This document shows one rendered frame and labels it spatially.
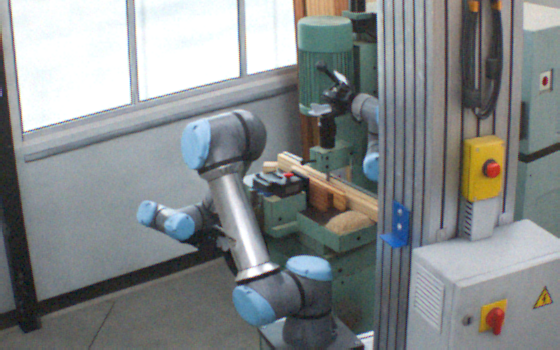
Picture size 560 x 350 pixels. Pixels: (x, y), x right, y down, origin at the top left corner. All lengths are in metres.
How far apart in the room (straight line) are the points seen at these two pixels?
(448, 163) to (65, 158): 2.41
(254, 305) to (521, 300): 0.68
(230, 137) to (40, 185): 1.90
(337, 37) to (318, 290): 0.90
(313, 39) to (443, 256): 1.12
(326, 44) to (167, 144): 1.62
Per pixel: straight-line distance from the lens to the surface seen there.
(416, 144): 2.02
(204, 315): 4.24
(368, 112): 2.62
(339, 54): 2.93
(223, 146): 2.29
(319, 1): 4.52
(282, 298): 2.29
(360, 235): 2.91
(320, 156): 3.05
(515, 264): 1.98
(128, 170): 4.27
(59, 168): 4.10
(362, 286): 3.10
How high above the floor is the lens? 2.13
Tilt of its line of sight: 21 degrees down
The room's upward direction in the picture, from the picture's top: 2 degrees counter-clockwise
